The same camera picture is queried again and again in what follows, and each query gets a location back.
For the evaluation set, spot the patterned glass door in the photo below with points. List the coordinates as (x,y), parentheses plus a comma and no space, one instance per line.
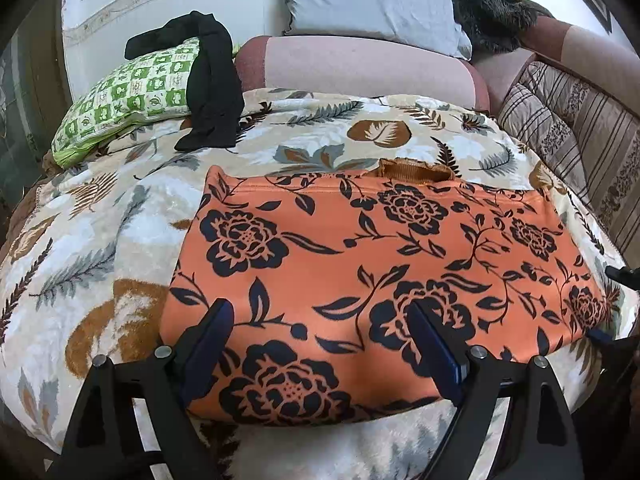
(25,120)

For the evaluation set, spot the striped quilted cushion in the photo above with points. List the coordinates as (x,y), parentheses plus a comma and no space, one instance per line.
(595,130)
(540,132)

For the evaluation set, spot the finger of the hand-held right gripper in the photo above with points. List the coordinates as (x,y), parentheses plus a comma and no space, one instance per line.
(625,277)
(599,335)

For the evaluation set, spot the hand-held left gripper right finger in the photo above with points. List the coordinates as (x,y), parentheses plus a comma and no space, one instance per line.
(437,350)

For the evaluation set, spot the green checked pillow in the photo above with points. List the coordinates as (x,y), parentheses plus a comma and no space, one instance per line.
(130,97)

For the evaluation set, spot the grey pillow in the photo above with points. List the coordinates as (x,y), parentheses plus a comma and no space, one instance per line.
(370,0)

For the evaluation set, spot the orange floral top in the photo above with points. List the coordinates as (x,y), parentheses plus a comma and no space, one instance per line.
(370,285)

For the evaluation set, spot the leaf-print blanket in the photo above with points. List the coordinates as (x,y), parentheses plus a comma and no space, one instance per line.
(110,240)

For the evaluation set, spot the dark fur-trimmed jacket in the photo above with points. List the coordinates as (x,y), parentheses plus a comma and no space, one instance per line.
(492,17)

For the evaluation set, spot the pink sofa backrest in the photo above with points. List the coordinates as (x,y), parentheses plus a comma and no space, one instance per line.
(575,42)

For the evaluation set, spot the pink bolster cushion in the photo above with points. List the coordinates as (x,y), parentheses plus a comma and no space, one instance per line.
(360,67)

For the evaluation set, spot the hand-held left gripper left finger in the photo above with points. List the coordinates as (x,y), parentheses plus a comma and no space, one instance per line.
(205,347)

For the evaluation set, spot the black garment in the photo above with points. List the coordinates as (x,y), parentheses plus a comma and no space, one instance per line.
(212,90)

